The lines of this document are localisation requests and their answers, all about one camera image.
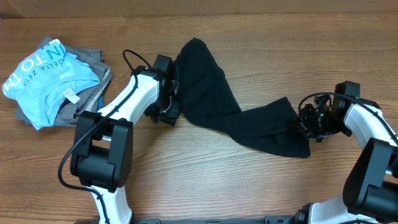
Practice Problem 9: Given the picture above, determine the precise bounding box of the black t-shirt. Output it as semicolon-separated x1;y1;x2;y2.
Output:
175;38;310;158

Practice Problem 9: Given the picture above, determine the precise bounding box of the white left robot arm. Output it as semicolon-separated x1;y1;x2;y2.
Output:
70;55;180;223

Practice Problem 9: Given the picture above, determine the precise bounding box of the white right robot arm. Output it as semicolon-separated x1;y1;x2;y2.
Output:
289;81;397;224

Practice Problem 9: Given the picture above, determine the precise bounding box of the light blue printed t-shirt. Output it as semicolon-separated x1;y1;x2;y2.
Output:
2;39;100;130

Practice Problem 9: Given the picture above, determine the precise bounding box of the brown cardboard backboard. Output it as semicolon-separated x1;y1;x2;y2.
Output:
1;0;397;18

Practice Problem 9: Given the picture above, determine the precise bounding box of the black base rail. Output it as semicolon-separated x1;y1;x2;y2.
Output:
132;215;294;224

